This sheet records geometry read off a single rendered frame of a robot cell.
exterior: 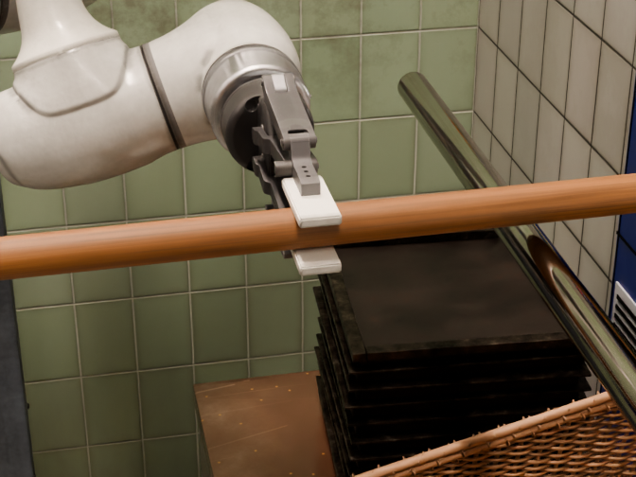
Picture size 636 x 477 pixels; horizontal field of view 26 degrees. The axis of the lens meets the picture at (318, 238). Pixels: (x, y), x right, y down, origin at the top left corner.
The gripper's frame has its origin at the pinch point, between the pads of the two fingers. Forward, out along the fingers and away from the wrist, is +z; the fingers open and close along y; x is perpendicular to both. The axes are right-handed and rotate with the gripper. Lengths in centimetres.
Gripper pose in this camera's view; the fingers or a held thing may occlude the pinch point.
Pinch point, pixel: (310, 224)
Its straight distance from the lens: 99.3
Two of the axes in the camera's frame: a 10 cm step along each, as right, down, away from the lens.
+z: 2.0, 4.6, -8.7
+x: -9.8, 0.9, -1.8
